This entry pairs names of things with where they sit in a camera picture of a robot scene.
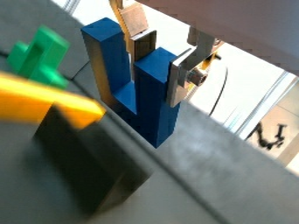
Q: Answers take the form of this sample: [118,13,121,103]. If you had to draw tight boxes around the yellow long bar block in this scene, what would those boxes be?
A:
[0,71,106,129]

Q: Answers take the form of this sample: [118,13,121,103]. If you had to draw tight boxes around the blue U-shaped block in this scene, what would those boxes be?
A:
[80,17,180,147]

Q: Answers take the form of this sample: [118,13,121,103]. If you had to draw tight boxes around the green stepped block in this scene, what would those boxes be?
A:
[6,25,70,89]

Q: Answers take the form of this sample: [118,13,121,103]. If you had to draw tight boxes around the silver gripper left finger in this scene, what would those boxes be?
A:
[108,0,158,81]

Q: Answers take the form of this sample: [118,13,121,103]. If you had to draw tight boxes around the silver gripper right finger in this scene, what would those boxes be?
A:
[165,27,222,108]

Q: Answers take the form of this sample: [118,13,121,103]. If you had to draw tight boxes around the black fixture block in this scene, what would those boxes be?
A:
[34,106,152,214]

